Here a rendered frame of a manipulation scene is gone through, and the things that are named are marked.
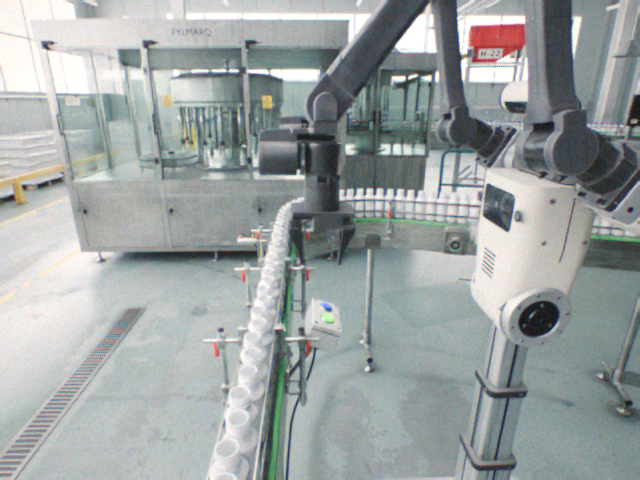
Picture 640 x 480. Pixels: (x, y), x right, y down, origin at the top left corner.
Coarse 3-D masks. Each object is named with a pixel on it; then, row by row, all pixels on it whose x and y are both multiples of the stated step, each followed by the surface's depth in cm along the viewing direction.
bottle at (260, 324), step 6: (258, 318) 93; (252, 324) 91; (258, 324) 94; (264, 324) 91; (252, 330) 91; (258, 330) 90; (264, 330) 91; (264, 336) 91; (270, 336) 93; (264, 342) 91; (270, 342) 92; (270, 348) 93; (270, 354) 93; (270, 378) 95
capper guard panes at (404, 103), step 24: (384, 72) 539; (408, 72) 540; (360, 96) 549; (384, 96) 550; (408, 96) 551; (360, 120) 560; (384, 120) 561; (408, 120) 562; (360, 144) 571; (384, 144) 572; (408, 144) 573
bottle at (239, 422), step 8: (232, 416) 65; (240, 416) 66; (248, 416) 64; (232, 424) 65; (240, 424) 66; (248, 424) 63; (232, 432) 63; (240, 432) 63; (248, 432) 64; (256, 432) 67; (240, 440) 63; (248, 440) 64; (256, 440) 65; (240, 448) 63; (248, 448) 63; (256, 448) 65; (248, 456) 64
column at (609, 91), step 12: (624, 0) 822; (636, 0) 803; (624, 12) 826; (636, 12) 810; (624, 24) 818; (612, 36) 846; (624, 36) 826; (612, 48) 853; (612, 60) 861; (624, 60) 842; (612, 72) 850; (612, 84) 858; (600, 96) 887; (612, 96) 867; (600, 108) 896; (612, 108) 876; (600, 120) 896
